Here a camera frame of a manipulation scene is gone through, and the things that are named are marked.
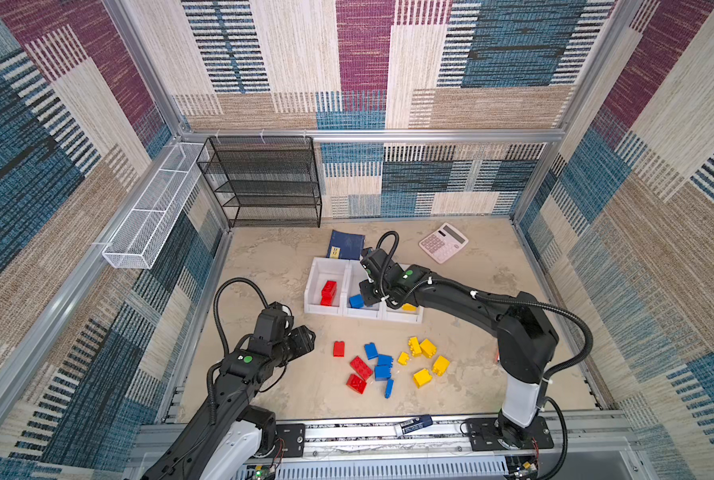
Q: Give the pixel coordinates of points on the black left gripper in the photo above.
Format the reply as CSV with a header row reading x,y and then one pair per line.
x,y
302,341

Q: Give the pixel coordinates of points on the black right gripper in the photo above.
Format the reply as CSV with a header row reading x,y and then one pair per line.
x,y
369,299

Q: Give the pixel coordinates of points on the red square lego brick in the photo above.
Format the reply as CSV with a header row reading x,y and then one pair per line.
x,y
338,349
356,383

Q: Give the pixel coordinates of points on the red long lego brick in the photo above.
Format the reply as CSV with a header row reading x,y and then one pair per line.
x,y
329,289
361,368

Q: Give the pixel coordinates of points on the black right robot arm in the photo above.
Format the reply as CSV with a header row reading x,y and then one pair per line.
x,y
526,339

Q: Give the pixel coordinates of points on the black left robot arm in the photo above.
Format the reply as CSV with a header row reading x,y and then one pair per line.
x,y
227,430

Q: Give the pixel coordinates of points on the white right bin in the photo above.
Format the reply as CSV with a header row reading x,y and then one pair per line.
x,y
391,315

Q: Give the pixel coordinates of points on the white bin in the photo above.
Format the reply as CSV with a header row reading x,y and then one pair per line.
x,y
391,315
322,271
355,275

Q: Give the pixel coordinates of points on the white middle bin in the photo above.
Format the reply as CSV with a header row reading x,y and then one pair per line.
x,y
355,275

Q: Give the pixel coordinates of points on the pink calculator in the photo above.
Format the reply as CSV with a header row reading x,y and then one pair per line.
x,y
444,243

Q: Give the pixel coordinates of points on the white left bin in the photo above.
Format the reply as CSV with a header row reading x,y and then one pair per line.
x,y
322,271

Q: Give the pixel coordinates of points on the yellow long lego brick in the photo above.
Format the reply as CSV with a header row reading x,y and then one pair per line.
x,y
414,347

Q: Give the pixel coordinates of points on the blue notebook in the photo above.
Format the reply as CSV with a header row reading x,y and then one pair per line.
x,y
345,246

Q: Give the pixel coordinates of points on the small yellow lego brick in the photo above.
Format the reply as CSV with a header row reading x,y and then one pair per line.
x,y
403,358

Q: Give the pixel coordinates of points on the blue flat lego brick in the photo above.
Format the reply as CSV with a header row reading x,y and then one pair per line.
x,y
382,372

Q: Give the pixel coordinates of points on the blue thin lego brick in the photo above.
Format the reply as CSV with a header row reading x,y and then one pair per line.
x,y
389,388

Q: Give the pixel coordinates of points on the blue label tag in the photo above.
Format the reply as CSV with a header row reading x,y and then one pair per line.
x,y
414,424

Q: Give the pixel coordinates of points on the black wire mesh shelf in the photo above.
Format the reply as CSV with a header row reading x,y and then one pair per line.
x,y
264,182

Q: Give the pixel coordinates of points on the white wire mesh basket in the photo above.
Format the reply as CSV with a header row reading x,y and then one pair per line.
x,y
137,243

